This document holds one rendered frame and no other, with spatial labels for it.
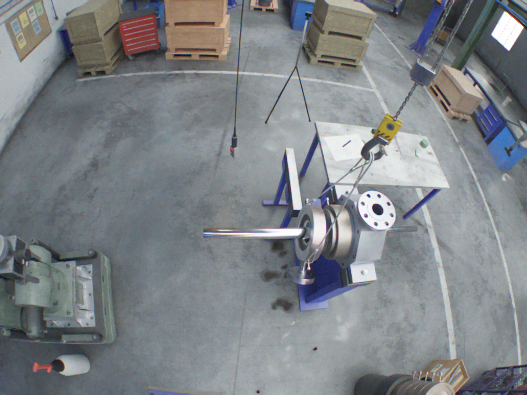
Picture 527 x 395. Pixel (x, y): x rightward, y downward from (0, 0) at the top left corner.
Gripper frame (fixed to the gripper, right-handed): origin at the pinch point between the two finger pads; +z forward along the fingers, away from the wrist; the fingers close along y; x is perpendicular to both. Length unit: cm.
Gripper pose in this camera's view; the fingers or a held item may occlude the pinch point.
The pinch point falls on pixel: (34, 268)
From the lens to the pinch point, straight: 190.6
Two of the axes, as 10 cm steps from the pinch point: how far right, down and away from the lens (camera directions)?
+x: 9.7, -1.5, 2.1
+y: 2.4, 8.5, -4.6
